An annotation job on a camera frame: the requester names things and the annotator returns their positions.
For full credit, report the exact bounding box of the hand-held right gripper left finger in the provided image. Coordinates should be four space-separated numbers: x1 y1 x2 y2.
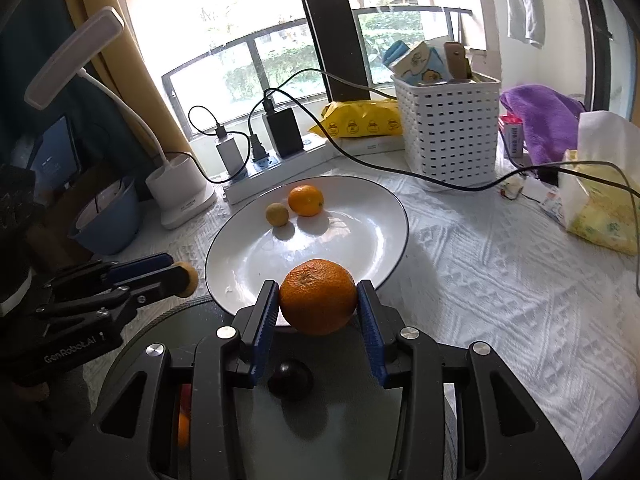
60 280 281 480

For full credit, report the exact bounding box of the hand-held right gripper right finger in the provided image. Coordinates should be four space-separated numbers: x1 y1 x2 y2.
356 279 583 480

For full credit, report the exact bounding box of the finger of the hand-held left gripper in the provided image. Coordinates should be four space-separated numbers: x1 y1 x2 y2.
50 253 175 292
35 266 188 333

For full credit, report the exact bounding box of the small yellowish citrus fruit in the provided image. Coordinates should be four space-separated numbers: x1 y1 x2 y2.
172 262 200 299
265 202 290 227

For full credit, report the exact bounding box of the dark plum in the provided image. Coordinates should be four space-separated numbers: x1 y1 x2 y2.
267 358 314 402

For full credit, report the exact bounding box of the large orange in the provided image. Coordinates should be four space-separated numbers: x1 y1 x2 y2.
278 258 357 337

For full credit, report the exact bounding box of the white plate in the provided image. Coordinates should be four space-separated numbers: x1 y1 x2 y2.
204 175 410 328

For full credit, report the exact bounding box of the grey round tray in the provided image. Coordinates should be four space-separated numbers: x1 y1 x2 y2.
100 295 461 480

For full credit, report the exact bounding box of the small orange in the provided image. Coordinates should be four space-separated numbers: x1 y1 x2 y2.
288 185 325 217

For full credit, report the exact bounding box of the white desk lamp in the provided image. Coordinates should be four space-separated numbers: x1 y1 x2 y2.
24 6 218 231

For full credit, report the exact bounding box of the white tablecloth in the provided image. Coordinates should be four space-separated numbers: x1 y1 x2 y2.
82 152 640 480

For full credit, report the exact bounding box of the white charger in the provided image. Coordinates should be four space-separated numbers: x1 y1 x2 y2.
215 127 247 182

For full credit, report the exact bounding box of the tablet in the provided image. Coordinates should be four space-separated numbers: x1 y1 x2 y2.
29 115 84 192

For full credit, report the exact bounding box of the dark blue curtain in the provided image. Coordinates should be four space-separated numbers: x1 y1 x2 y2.
0 0 156 201

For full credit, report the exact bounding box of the black plug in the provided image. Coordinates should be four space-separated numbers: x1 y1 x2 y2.
248 132 269 164

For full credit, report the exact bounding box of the yellow curtain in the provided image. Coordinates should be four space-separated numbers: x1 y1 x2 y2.
60 0 197 173

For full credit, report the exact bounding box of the white power strip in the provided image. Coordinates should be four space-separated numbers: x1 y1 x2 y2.
222 135 346 206

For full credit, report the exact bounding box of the white flat box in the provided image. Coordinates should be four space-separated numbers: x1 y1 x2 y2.
340 135 407 157

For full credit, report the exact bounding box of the black charger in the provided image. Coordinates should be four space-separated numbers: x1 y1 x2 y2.
261 105 305 158

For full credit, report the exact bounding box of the yellow wipes packet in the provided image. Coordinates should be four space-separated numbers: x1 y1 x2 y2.
307 100 405 140

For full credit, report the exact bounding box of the white plastic basket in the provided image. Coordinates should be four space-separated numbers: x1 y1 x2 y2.
391 71 502 188

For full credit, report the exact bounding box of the red and white box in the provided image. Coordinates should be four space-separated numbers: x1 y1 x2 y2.
498 114 527 167

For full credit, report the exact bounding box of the yellow tissue pack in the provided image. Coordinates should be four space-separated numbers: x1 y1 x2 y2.
557 110 640 256

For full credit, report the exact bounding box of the duck print carton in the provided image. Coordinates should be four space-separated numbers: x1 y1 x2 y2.
389 41 454 86

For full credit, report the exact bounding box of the purple cloth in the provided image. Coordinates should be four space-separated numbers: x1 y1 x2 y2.
500 84 586 167

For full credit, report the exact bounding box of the black balcony railing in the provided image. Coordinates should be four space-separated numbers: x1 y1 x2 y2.
161 6 474 142

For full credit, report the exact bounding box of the hanging grey garment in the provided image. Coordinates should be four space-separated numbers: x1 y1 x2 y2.
501 0 546 50

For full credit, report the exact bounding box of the black lamp cable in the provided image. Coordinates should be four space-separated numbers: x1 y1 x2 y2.
165 151 226 183

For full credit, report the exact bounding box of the black charger cable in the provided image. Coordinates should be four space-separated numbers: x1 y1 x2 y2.
188 105 251 138

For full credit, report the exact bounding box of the long black cable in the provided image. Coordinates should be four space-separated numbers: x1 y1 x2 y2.
248 87 640 293

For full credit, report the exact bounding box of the dark window frame post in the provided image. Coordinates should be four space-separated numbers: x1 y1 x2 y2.
289 0 375 105

